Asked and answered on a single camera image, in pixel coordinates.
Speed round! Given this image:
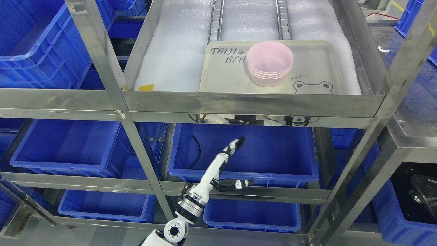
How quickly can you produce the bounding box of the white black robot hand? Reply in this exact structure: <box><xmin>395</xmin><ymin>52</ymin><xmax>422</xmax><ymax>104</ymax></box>
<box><xmin>182</xmin><ymin>136</ymin><xmax>255</xmax><ymax>207</ymax></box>

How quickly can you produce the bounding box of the pink ikea bowl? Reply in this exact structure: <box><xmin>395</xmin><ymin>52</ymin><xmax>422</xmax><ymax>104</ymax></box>
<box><xmin>246</xmin><ymin>41</ymin><xmax>294</xmax><ymax>73</ymax></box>

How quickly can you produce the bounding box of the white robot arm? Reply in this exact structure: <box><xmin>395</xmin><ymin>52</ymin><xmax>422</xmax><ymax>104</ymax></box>
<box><xmin>139</xmin><ymin>183</ymin><xmax>213</xmax><ymax>246</ymax></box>

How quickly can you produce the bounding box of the blue bin lower shelf centre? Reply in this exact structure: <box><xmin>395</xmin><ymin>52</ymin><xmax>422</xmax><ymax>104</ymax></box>
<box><xmin>168</xmin><ymin>123</ymin><xmax>318</xmax><ymax>188</ymax></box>

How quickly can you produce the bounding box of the blue bin shelf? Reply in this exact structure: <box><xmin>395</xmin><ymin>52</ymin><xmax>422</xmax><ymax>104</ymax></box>
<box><xmin>203</xmin><ymin>199</ymin><xmax>301</xmax><ymax>233</ymax></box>
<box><xmin>58</xmin><ymin>190</ymin><xmax>157</xmax><ymax>223</ymax></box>
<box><xmin>10</xmin><ymin>119</ymin><xmax>136</xmax><ymax>178</ymax></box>
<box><xmin>168</xmin><ymin>123</ymin><xmax>318</xmax><ymax>188</ymax></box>

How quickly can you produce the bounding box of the blue bin bottom shelf centre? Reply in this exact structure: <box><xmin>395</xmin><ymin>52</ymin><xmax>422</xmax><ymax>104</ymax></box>
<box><xmin>203</xmin><ymin>199</ymin><xmax>301</xmax><ymax>233</ymax></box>

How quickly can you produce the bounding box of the blue bin bottom shelf left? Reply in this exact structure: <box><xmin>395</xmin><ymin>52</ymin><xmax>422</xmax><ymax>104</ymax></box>
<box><xmin>58</xmin><ymin>190</ymin><xmax>157</xmax><ymax>223</ymax></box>

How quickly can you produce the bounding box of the stack of pink bowls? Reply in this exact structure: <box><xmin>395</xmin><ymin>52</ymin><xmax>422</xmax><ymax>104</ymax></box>
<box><xmin>246</xmin><ymin>64</ymin><xmax>293</xmax><ymax>87</ymax></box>

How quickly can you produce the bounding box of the blue bin lower shelf left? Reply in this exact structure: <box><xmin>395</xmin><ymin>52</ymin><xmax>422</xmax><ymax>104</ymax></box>
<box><xmin>10</xmin><ymin>119</ymin><xmax>136</xmax><ymax>178</ymax></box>

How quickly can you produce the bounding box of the stainless steel shelf rack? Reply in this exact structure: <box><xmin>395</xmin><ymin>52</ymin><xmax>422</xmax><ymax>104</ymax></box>
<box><xmin>1</xmin><ymin>0</ymin><xmax>436</xmax><ymax>246</ymax></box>

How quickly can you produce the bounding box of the beige plastic tray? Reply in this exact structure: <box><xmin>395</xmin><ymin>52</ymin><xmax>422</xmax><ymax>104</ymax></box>
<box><xmin>200</xmin><ymin>40</ymin><xmax>347</xmax><ymax>95</ymax></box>

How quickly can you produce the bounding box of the white foam sheet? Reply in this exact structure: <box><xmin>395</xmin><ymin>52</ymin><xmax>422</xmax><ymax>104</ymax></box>
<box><xmin>132</xmin><ymin>0</ymin><xmax>362</xmax><ymax>95</ymax></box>

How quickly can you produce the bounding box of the blue bin with helmet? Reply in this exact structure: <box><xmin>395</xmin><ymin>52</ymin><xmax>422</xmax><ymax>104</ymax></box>
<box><xmin>372</xmin><ymin>162</ymin><xmax>437</xmax><ymax>246</ymax></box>

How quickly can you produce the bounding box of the black helmet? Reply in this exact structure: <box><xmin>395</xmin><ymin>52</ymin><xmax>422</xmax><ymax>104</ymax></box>
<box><xmin>391</xmin><ymin>162</ymin><xmax>436</xmax><ymax>225</ymax></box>

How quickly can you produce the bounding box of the stainless steel table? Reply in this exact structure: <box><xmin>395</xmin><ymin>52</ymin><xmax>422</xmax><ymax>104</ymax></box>
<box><xmin>362</xmin><ymin>14</ymin><xmax>437</xmax><ymax>164</ymax></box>

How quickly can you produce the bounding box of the large blue crate upper left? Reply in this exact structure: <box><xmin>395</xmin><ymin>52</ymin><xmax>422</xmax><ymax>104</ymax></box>
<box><xmin>0</xmin><ymin>0</ymin><xmax>92</xmax><ymax>89</ymax></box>

